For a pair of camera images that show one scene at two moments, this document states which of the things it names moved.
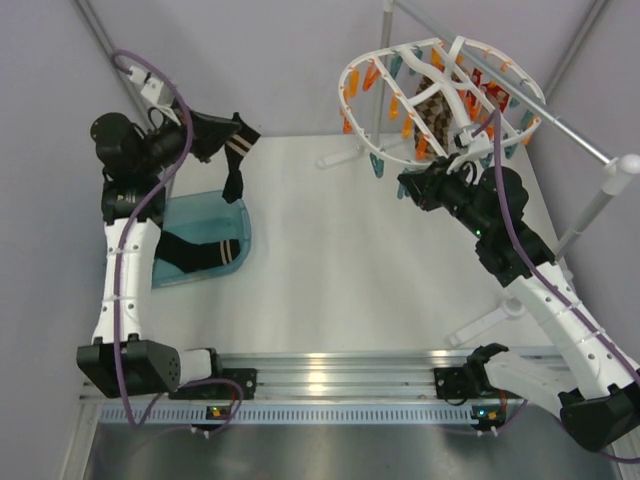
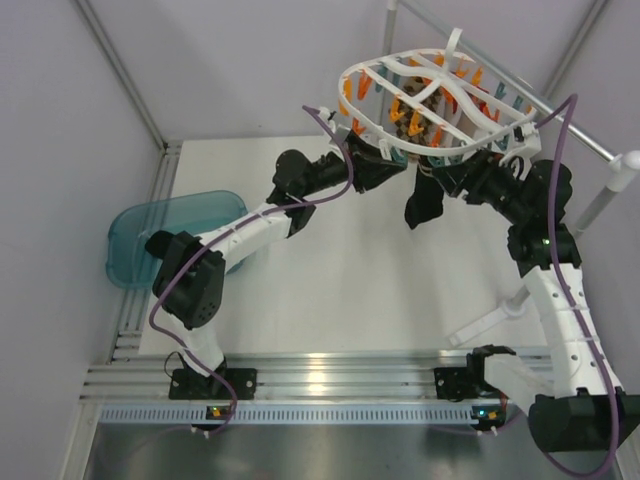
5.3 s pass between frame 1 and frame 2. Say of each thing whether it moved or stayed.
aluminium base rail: stayed
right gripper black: moved
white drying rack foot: stayed
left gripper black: moved
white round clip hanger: moved
